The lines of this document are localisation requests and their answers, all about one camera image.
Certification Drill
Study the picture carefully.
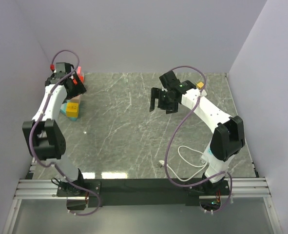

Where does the pink upright plug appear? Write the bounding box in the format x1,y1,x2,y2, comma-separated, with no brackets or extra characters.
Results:
77,66,81,76

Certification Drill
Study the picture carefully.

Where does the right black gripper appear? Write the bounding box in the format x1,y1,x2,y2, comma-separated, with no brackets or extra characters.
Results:
150,87,179,115

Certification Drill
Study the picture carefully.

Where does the aluminium rail frame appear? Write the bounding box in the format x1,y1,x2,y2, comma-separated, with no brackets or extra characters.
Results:
3,177,283,234

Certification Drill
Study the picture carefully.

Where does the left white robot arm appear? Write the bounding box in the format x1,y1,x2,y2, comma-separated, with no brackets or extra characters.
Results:
22,62,86,196

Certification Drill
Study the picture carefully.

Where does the white power strip cable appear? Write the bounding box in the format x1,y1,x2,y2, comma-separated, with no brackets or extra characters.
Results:
156,145,209,182

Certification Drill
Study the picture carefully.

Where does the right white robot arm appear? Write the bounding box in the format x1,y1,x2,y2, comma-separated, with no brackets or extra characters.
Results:
150,70,245,195

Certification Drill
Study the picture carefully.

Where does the white rounded square adapter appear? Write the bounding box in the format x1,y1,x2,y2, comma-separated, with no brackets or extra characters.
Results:
201,90,207,96

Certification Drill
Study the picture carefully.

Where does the small yellow plug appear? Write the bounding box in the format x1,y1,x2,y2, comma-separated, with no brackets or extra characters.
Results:
196,82,204,90

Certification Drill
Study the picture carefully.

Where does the teal flat block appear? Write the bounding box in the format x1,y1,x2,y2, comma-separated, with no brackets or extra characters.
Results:
60,102,79,121

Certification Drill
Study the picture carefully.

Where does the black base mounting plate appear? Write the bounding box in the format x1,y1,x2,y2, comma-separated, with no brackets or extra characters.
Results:
51,178,230,210

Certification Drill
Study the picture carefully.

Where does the white power strip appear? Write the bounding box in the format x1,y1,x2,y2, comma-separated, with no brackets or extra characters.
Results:
201,144,218,174

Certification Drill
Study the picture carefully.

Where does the beige cube socket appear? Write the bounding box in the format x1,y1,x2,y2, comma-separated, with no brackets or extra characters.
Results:
69,95,82,104

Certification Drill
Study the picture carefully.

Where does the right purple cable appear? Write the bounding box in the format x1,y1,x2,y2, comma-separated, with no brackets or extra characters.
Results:
166,65,232,215

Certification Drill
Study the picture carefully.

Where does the yellow cube socket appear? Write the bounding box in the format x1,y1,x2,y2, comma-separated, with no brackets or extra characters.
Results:
65,102,79,118

